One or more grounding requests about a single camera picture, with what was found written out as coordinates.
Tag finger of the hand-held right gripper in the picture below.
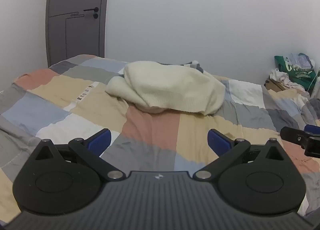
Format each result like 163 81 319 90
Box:
280 126 320 158
304 124 320 136

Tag green printed bag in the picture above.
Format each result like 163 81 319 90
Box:
274 53 317 93

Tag white crumpled cloths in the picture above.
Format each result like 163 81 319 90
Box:
269 68 309 93

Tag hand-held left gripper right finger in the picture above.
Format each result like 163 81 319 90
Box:
195 128 285 182

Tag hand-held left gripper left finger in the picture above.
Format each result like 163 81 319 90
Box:
34 128 123 182

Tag cream knitted sweater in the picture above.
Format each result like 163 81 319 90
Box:
105 61 225 116

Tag cardboard box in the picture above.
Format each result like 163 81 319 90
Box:
265 76 288 92

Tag grey door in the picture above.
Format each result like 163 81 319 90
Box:
45 0 112 68

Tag patchwork bed cover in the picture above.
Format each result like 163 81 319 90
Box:
0 54 320 223

